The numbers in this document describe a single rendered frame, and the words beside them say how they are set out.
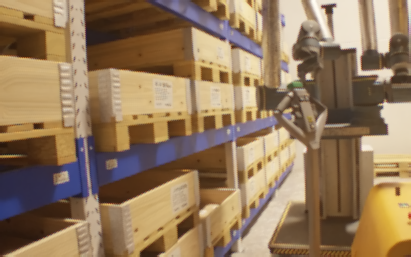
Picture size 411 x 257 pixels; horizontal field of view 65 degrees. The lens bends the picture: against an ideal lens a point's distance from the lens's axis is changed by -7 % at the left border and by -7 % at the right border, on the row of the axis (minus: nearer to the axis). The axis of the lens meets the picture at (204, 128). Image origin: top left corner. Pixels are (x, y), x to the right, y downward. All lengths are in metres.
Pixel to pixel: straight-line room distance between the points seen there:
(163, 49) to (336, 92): 1.47
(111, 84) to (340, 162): 2.12
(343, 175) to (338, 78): 0.81
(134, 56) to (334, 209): 2.04
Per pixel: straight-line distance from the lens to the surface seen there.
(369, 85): 2.63
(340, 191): 3.08
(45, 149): 1.23
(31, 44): 1.26
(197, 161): 3.36
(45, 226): 1.46
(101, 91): 1.47
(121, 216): 1.47
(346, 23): 7.21
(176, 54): 2.29
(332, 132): 2.58
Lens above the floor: 1.33
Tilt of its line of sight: 3 degrees down
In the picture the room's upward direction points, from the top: 4 degrees counter-clockwise
